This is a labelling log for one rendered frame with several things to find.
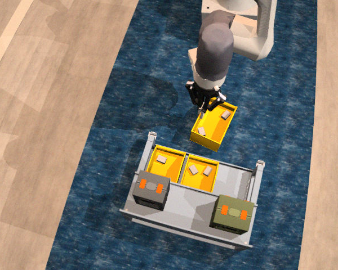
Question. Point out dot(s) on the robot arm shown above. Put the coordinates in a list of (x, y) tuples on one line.
[(252, 39)]

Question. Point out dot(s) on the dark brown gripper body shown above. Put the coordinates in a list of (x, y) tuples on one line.
[(205, 92)]

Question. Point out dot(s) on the yellow bin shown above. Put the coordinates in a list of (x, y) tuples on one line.
[(172, 167), (214, 126), (199, 180)]

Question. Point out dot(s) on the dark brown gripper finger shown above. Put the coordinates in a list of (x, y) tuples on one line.
[(206, 106), (197, 98)]

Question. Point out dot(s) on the grey metal shelf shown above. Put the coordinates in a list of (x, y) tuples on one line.
[(188, 210)]

